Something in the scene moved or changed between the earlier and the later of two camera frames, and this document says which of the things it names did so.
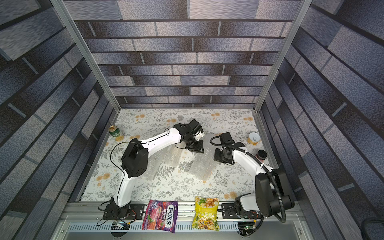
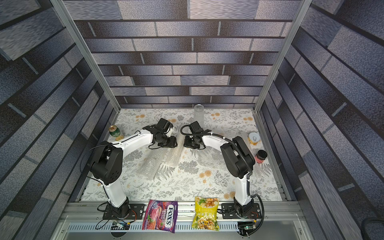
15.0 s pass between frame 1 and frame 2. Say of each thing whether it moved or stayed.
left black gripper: moved
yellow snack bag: stayed
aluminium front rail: stayed
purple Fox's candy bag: stayed
